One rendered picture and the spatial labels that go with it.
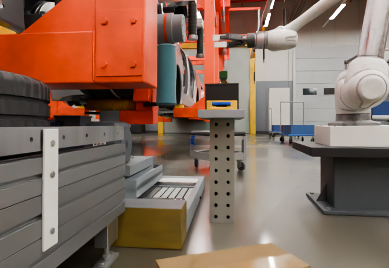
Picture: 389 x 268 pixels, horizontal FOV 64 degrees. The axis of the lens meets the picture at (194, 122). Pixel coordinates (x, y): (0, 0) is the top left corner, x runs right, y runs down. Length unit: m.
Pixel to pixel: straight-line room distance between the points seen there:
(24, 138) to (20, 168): 0.05
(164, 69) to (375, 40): 0.88
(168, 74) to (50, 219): 0.84
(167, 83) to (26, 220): 0.87
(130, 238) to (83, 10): 0.73
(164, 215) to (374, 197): 1.00
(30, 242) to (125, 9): 0.68
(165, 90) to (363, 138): 0.89
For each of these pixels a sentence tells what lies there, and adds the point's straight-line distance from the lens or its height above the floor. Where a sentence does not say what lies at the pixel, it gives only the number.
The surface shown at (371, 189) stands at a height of 0.10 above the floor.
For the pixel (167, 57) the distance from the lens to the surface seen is 1.34.
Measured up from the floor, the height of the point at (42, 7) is 0.94.
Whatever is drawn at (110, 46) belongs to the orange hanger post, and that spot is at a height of 0.63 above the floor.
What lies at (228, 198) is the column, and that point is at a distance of 1.29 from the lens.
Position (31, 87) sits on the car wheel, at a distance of 0.79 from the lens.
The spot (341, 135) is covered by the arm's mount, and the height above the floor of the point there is 0.35.
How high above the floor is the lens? 0.39
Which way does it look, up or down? 1 degrees up
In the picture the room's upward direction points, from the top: straight up
